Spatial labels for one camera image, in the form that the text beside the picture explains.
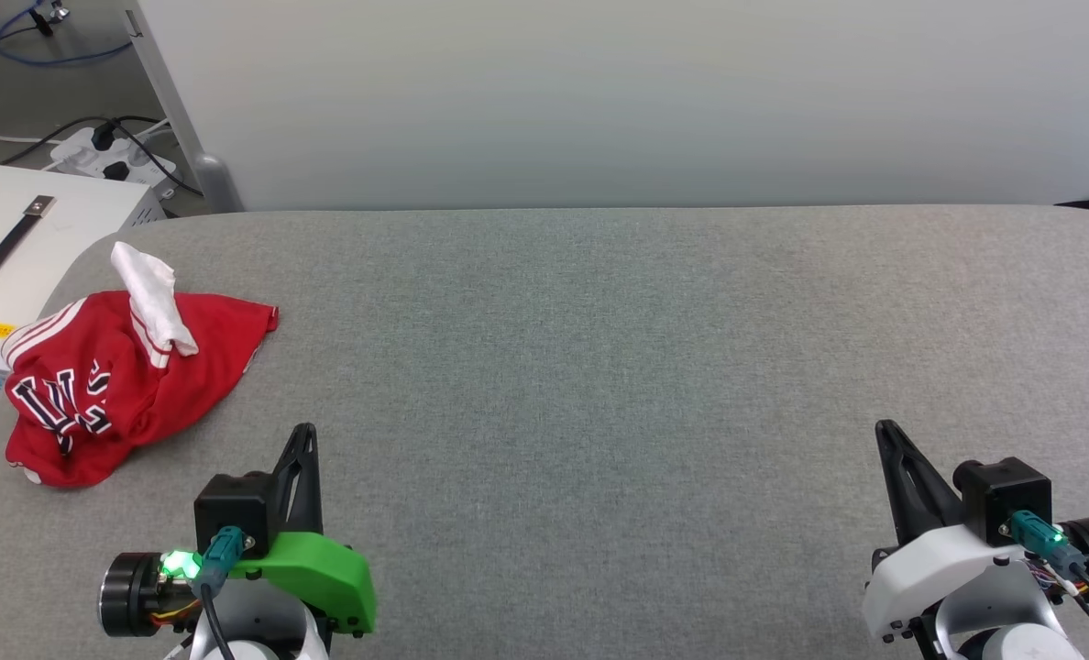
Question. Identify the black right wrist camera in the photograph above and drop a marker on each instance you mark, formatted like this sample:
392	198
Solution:
1007	490

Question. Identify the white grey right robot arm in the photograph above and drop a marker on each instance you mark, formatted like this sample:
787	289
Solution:
1021	632

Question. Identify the teal left camera connector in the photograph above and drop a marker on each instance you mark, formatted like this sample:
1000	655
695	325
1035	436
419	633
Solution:
222	550

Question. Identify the teal camera connector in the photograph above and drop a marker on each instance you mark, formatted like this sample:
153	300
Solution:
222	550
1039	536

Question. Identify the grey metal partition post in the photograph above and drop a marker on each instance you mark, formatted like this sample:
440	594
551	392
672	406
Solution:
219	179

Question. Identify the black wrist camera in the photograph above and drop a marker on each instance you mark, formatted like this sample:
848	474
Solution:
1007	490
233	509

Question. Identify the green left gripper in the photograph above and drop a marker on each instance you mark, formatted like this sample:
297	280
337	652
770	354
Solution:
324	568

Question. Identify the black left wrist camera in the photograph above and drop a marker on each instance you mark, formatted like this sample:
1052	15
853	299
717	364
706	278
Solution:
233	509

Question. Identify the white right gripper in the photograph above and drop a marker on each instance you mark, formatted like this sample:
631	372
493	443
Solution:
929	568

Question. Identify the white partition panel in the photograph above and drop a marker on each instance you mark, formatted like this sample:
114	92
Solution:
599	101

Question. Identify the red and white basketball jersey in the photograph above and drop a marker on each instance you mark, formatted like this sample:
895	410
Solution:
205	353

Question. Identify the teal right camera connector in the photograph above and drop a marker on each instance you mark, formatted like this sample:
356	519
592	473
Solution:
1039	536

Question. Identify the white power strip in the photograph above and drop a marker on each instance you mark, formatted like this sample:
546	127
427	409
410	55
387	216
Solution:
86	156

